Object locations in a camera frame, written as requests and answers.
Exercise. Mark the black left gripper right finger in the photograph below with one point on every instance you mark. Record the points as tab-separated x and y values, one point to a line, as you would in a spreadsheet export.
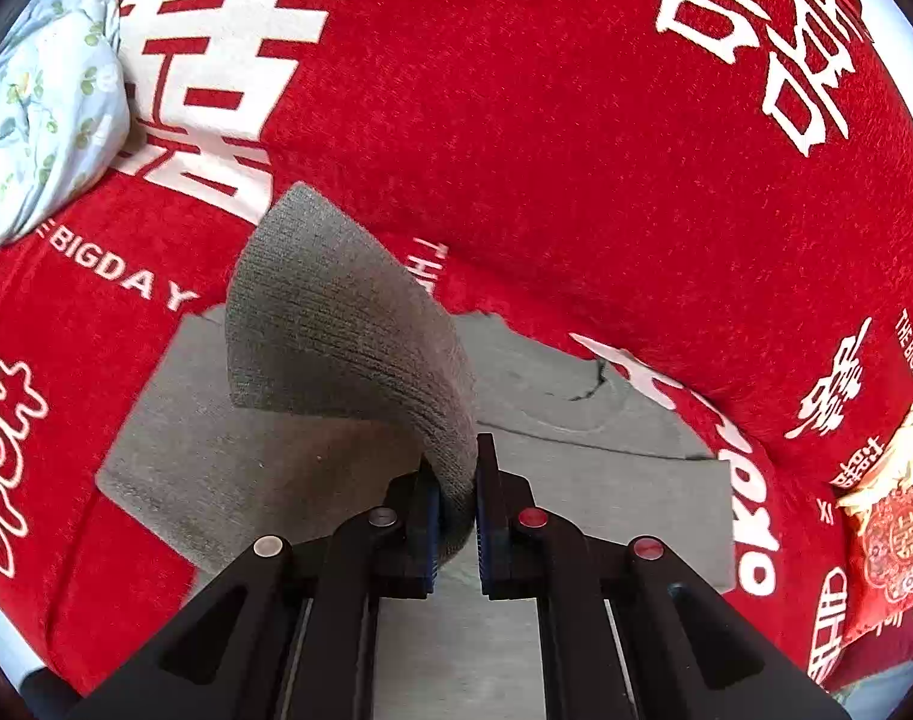
627	630

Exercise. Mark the grey knit sweater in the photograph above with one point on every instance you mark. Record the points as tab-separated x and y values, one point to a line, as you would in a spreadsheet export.
327	373

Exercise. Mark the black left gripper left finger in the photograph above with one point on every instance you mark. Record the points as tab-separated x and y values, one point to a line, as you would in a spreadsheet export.
287	630

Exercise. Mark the light floral cloth bundle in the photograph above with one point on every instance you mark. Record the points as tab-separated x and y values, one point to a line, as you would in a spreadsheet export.
63	111

